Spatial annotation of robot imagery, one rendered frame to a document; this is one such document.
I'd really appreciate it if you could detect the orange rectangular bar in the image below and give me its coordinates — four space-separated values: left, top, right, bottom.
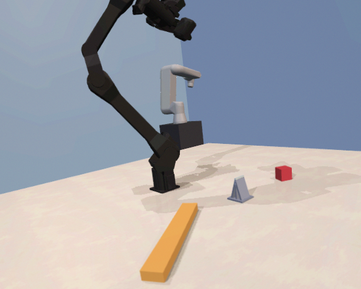
140 203 198 283

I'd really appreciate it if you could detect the red cube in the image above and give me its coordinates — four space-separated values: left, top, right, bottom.
275 166 292 181

